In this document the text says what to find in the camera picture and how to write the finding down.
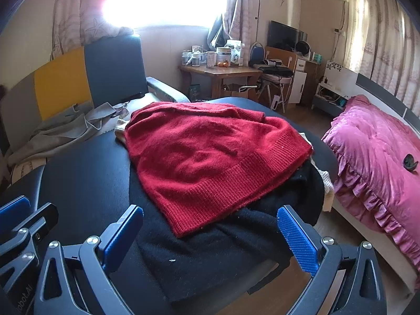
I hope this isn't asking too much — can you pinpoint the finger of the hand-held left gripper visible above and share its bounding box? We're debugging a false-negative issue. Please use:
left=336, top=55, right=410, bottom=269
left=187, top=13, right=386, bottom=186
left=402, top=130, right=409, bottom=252
left=0, top=203, right=60, bottom=281
left=0, top=196, right=32, bottom=233

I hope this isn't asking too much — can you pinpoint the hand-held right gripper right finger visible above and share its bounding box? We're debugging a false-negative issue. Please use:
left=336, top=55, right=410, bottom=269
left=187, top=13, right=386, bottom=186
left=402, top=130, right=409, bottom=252
left=276, top=204, right=388, bottom=315

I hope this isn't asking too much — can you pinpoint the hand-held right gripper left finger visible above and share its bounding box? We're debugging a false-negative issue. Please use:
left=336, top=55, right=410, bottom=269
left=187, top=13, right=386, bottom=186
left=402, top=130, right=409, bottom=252
left=33, top=204, right=144, bottom=315

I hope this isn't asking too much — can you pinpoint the red knit sweater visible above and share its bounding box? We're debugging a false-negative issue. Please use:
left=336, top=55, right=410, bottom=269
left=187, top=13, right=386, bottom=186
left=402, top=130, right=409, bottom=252
left=124, top=102, right=314, bottom=238

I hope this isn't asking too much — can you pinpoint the cream knit garment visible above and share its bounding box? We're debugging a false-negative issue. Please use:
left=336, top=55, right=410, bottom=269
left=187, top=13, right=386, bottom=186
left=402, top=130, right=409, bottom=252
left=297, top=131, right=335, bottom=212

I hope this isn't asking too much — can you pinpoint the dark knit garment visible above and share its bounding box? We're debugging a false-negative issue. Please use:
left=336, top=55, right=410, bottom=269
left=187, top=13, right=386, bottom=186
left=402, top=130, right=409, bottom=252
left=129, top=157, right=335, bottom=304

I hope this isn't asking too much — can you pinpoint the grey cloth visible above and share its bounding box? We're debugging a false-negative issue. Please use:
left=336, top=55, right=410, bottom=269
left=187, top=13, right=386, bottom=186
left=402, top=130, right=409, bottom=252
left=7, top=102, right=130, bottom=168

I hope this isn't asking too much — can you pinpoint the pink ruffled quilt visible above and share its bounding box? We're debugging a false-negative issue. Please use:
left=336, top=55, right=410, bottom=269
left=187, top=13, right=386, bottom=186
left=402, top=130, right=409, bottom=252
left=322, top=94, right=420, bottom=278

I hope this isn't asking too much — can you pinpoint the white bedside table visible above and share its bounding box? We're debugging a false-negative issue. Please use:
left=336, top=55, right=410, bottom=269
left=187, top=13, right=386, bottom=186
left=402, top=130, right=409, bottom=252
left=312, top=61, right=358, bottom=110

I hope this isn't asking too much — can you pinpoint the small white cabinet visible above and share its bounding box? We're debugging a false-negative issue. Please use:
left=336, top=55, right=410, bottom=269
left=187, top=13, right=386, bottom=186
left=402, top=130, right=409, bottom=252
left=289, top=58, right=309, bottom=106

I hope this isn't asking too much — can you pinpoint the cardboard box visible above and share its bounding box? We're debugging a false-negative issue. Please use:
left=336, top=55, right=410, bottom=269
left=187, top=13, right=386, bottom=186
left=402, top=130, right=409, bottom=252
left=223, top=83, right=250, bottom=99

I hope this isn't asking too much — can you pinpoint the grey yellow blue sofa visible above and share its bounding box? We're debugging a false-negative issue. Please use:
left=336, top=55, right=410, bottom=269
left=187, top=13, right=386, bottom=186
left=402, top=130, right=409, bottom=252
left=0, top=34, right=191, bottom=184

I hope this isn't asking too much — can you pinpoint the white round stool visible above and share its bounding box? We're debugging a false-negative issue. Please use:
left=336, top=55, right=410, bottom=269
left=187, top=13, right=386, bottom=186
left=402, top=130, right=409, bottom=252
left=256, top=72, right=294, bottom=112

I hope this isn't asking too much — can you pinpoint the black bag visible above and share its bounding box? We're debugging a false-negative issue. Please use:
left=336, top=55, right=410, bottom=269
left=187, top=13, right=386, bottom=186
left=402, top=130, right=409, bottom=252
left=258, top=66, right=294, bottom=76

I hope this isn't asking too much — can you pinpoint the wooden desk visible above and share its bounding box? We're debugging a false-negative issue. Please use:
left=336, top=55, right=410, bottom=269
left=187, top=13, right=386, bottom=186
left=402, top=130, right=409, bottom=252
left=178, top=63, right=263, bottom=102

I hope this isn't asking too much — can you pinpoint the wooden cabinet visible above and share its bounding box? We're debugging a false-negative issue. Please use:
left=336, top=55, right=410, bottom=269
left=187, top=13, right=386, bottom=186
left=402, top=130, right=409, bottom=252
left=264, top=46, right=320, bottom=106

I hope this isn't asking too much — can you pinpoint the black round fan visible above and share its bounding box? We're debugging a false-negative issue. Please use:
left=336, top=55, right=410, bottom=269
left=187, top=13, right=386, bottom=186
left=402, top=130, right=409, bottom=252
left=295, top=40, right=314, bottom=59

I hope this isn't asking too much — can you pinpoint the group of glass jars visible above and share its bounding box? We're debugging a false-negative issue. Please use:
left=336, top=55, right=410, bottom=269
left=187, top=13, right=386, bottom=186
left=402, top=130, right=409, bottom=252
left=181, top=44, right=217, bottom=69

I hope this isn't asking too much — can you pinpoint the white carton box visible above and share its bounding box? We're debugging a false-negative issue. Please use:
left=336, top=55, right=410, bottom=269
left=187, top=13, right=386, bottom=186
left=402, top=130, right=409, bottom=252
left=226, top=39, right=245, bottom=65

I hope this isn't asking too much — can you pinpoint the black television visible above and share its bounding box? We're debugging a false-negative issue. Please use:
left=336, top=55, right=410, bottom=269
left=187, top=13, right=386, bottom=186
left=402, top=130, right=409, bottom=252
left=267, top=20, right=299, bottom=52

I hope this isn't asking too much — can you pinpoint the striped beige curtain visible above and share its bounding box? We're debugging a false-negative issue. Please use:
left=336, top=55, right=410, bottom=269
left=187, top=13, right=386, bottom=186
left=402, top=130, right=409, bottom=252
left=344, top=0, right=420, bottom=106

